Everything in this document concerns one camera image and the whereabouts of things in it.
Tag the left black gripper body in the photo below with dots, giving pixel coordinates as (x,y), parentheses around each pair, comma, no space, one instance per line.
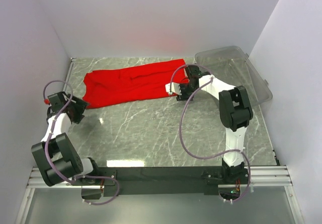
(77,108)

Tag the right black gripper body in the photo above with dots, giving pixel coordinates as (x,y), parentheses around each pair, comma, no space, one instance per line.
(186,89)

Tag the red t shirt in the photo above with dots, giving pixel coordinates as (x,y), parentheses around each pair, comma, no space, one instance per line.
(109,87)

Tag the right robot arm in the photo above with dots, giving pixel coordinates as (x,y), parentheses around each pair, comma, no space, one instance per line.
(235,112)

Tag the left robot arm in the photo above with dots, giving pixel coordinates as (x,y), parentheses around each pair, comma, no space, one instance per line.
(63,111)

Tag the clear plastic bin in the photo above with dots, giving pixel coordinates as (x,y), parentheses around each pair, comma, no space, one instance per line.
(231,65)

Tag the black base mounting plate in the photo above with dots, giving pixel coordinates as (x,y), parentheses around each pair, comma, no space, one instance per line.
(165,180)

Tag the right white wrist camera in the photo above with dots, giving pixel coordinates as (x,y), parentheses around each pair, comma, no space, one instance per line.
(173,88)

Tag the aluminium rail frame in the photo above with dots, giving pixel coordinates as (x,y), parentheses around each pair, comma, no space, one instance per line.
(151,133)

